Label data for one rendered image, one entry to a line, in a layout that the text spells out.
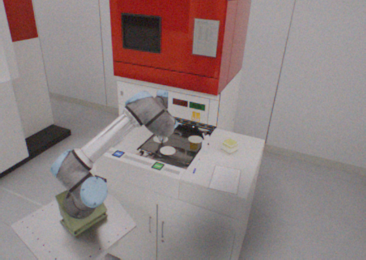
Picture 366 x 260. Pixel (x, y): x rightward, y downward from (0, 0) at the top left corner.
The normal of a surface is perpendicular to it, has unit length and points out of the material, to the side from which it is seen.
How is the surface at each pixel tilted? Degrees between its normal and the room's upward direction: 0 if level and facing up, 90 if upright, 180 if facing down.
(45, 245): 0
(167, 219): 90
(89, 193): 50
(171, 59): 90
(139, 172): 90
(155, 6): 90
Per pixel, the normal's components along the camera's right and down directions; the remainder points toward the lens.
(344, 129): -0.40, 0.40
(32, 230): 0.04, -0.89
